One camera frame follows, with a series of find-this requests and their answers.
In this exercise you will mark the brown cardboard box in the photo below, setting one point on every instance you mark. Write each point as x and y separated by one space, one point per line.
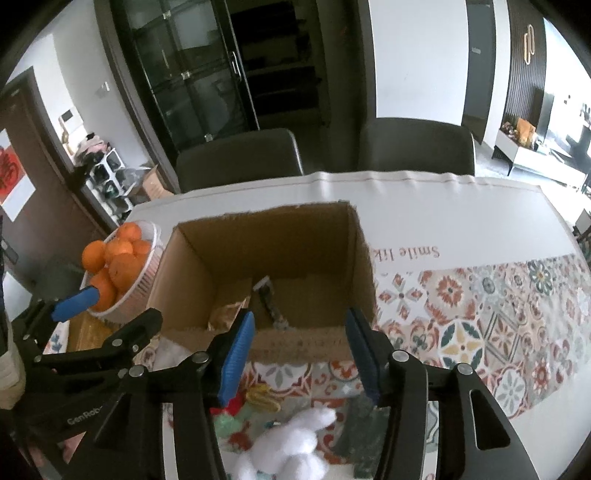
323 249

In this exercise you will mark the black glass cabinet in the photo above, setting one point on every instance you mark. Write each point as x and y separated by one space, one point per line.
184 60

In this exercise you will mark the patterned tablecloth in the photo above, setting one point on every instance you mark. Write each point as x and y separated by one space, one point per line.
461 221

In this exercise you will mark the gold wall ornament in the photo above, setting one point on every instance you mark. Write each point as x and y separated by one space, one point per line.
529 44

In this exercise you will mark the white low media console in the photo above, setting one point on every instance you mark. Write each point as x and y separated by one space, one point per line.
540 159

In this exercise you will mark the white shoe rack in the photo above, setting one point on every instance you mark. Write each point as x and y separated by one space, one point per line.
111 177

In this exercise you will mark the woven brown mat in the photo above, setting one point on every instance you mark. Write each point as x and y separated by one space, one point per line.
90 331

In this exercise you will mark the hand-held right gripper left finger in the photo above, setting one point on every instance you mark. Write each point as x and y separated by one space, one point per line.
235 360

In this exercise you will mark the dark packet with white end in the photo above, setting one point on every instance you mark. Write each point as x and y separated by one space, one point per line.
270 300

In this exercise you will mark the red and white door poster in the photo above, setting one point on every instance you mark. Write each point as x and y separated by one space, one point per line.
11 175

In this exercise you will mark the wall intercom panel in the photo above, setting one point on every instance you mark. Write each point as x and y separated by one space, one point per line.
69 117

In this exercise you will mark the dark green cloth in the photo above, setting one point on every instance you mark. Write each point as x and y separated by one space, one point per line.
360 434

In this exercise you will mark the green soft toy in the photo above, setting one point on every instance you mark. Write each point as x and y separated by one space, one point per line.
228 423

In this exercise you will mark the brown wooden door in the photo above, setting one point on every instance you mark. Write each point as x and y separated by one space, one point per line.
46 194

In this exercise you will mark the golden snack packet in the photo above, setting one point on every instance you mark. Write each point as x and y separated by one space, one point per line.
226 314

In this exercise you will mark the dark grey dining chair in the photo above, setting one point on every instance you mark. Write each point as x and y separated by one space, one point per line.
240 161
415 147

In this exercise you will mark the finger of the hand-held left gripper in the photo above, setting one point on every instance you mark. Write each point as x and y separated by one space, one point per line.
74 304
134 330

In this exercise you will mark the person's left forearm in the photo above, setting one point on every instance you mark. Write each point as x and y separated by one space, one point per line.
10 374

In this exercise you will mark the pile of oranges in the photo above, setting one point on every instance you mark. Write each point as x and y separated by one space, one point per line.
122 270

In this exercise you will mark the white plush rabbit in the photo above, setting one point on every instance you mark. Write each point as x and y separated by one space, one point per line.
286 443

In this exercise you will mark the dark interior door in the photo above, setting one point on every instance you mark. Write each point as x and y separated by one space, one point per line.
478 60

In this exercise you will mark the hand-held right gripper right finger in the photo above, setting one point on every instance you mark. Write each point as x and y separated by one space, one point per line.
364 364

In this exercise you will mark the small brown cardboard carton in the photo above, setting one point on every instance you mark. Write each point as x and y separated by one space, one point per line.
156 181

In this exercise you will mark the white ribbed plastic basket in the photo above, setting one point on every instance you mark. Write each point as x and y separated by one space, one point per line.
138 286

